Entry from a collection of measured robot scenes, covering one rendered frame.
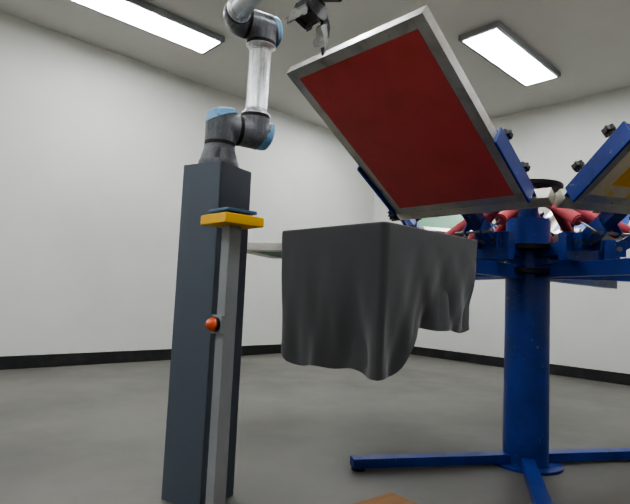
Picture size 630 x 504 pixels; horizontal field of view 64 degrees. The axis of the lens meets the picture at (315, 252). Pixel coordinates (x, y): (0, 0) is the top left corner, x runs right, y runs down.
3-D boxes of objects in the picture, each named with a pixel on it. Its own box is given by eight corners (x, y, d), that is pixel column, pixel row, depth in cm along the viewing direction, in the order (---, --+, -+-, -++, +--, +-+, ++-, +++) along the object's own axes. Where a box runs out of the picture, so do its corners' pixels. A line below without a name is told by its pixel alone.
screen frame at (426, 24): (422, 12, 139) (427, 4, 141) (285, 73, 182) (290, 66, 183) (528, 201, 181) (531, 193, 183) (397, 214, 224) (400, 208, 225)
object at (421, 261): (385, 380, 134) (390, 221, 138) (374, 377, 137) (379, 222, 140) (474, 368, 165) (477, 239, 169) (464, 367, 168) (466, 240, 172)
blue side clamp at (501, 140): (496, 141, 164) (501, 126, 167) (481, 144, 167) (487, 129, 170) (530, 202, 180) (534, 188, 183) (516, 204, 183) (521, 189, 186)
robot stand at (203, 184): (160, 499, 179) (183, 165, 188) (196, 484, 194) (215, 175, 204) (199, 512, 170) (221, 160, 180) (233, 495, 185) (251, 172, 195)
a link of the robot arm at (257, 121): (228, 148, 201) (239, 13, 203) (263, 154, 209) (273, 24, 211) (240, 142, 191) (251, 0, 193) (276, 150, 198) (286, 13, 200)
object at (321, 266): (380, 383, 133) (385, 220, 136) (272, 361, 165) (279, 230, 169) (387, 382, 135) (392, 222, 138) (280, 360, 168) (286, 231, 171)
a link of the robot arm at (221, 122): (199, 143, 195) (201, 109, 196) (232, 150, 201) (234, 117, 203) (209, 136, 184) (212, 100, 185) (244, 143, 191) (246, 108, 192)
